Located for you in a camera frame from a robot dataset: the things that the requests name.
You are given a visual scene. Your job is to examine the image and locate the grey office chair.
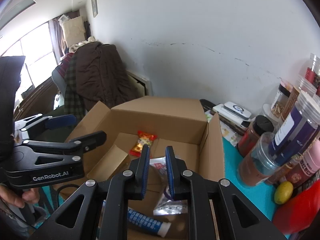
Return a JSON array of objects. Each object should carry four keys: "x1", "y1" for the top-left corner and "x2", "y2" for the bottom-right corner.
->
[{"x1": 52, "y1": 65, "x2": 67, "y2": 98}]

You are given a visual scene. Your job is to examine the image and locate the pile of laundry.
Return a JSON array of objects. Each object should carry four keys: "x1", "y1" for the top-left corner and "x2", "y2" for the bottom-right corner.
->
[{"x1": 69, "y1": 36, "x2": 97, "y2": 53}]

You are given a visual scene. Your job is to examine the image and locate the clear jar with nuts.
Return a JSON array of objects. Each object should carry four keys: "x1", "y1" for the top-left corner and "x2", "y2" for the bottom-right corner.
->
[{"x1": 271, "y1": 79, "x2": 292, "y2": 119}]

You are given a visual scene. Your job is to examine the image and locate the brown powder jar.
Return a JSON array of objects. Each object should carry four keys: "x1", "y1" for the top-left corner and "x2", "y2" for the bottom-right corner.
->
[{"x1": 238, "y1": 132, "x2": 280, "y2": 187}]

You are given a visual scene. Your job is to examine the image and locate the pink lidded jar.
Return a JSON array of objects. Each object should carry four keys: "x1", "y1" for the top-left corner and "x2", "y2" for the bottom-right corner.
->
[{"x1": 285, "y1": 140, "x2": 320, "y2": 188}]

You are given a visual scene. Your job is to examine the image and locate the framed wall picture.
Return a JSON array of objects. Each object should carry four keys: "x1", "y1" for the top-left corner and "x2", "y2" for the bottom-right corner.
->
[{"x1": 91, "y1": 0, "x2": 98, "y2": 17}]

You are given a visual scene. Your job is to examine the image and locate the green plaid shirt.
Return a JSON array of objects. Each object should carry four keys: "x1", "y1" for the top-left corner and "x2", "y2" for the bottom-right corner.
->
[{"x1": 64, "y1": 53, "x2": 86, "y2": 123}]

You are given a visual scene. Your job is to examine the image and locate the silver purple snack packet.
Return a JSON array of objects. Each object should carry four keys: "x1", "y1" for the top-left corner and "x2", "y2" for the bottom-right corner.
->
[{"x1": 150, "y1": 157, "x2": 188, "y2": 216}]

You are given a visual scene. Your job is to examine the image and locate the dark blue label jar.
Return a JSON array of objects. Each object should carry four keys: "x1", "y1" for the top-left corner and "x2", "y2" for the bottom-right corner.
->
[{"x1": 268, "y1": 91, "x2": 319, "y2": 166}]

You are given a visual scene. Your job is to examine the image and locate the yellow green lemon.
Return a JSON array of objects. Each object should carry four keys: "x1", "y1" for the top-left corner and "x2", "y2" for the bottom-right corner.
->
[{"x1": 274, "y1": 181, "x2": 294, "y2": 205}]

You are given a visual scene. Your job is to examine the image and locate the brown jacket on chair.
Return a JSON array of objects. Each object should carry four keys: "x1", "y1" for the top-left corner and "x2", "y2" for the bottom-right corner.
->
[{"x1": 74, "y1": 42, "x2": 138, "y2": 111}]

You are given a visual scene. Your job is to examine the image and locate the small red snack packet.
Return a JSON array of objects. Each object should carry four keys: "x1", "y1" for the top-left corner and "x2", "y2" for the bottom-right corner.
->
[{"x1": 129, "y1": 131, "x2": 157, "y2": 157}]

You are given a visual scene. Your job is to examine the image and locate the brown spice jar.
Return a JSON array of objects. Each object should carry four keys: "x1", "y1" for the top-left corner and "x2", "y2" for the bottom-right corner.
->
[{"x1": 265, "y1": 154, "x2": 302, "y2": 185}]

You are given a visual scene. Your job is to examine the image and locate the open cardboard box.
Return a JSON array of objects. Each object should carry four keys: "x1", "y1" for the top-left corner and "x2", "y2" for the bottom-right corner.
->
[{"x1": 53, "y1": 95, "x2": 225, "y2": 240}]

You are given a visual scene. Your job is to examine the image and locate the person's left hand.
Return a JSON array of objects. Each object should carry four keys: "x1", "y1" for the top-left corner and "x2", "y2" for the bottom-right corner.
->
[{"x1": 0, "y1": 185, "x2": 40, "y2": 208}]

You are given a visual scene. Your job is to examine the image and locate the white router device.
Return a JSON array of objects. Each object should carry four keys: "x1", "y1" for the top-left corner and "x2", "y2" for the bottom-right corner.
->
[{"x1": 212, "y1": 101, "x2": 252, "y2": 130}]

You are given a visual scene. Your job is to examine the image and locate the small tan cardboard box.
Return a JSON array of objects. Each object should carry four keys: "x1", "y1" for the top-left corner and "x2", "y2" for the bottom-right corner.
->
[{"x1": 87, "y1": 145, "x2": 130, "y2": 182}]

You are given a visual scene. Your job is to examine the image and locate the red plastic canister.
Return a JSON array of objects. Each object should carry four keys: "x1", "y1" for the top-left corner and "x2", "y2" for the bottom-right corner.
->
[{"x1": 272, "y1": 181, "x2": 319, "y2": 235}]

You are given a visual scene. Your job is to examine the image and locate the clear jar red label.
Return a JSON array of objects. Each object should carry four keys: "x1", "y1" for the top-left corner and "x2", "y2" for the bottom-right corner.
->
[{"x1": 305, "y1": 53, "x2": 320, "y2": 96}]

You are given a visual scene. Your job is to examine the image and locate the blue white tablet tube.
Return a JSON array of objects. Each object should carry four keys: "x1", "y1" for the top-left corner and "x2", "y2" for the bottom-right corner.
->
[{"x1": 127, "y1": 207, "x2": 171, "y2": 238}]

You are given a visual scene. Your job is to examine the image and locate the black lidded spice jar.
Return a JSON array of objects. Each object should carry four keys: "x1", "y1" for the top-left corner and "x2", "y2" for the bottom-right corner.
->
[{"x1": 237, "y1": 115, "x2": 274, "y2": 157}]

